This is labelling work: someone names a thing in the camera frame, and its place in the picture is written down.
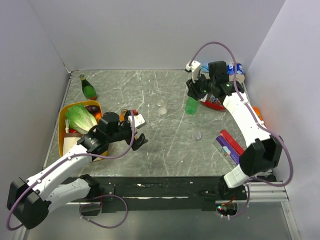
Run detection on red flat box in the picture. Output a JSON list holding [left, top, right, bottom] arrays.
[[220, 129, 245, 156]]

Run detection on blue tissue pack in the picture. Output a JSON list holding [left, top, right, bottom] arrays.
[[201, 65, 209, 73]]

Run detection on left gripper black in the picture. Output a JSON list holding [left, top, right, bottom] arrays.
[[107, 110, 148, 150]]

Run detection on toilet paper roll blue wrap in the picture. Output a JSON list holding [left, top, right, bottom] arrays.
[[226, 62, 245, 84]]

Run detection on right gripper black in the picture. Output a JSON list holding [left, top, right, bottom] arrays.
[[185, 71, 215, 101]]

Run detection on orange razor package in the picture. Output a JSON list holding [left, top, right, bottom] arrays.
[[252, 106, 263, 121]]

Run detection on clear plastic lid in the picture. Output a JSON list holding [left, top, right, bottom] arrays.
[[191, 131, 202, 141]]

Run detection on green lettuce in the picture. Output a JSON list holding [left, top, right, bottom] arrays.
[[65, 103, 98, 135]]

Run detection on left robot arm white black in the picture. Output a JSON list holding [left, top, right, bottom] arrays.
[[6, 110, 148, 230]]

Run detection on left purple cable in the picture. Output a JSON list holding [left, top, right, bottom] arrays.
[[6, 109, 137, 231]]

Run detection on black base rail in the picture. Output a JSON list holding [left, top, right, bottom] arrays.
[[59, 176, 251, 213]]

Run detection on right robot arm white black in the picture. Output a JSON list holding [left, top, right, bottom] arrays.
[[185, 60, 282, 200]]

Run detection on yellow plastic basket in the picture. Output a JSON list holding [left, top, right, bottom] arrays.
[[58, 100, 103, 157]]

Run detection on aluminium frame rail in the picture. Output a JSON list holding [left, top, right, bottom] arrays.
[[215, 182, 289, 204]]

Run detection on purple chocolate bar box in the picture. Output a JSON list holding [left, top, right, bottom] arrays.
[[213, 135, 240, 168]]

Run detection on dark green glass bottle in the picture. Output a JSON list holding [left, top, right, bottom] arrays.
[[79, 74, 97, 101]]

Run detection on purple eggplant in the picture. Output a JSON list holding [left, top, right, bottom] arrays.
[[85, 105, 100, 114]]

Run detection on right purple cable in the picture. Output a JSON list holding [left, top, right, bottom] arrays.
[[188, 41, 294, 187]]

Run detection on red snack bag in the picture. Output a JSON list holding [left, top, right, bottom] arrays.
[[199, 94, 225, 111]]

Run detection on purple cable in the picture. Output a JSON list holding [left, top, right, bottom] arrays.
[[6, 109, 137, 231], [188, 41, 294, 187]]

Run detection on green plastic bottle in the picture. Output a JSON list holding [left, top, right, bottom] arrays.
[[184, 97, 199, 116]]

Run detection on orange juice bottle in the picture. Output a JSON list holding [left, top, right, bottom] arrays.
[[119, 108, 130, 122]]

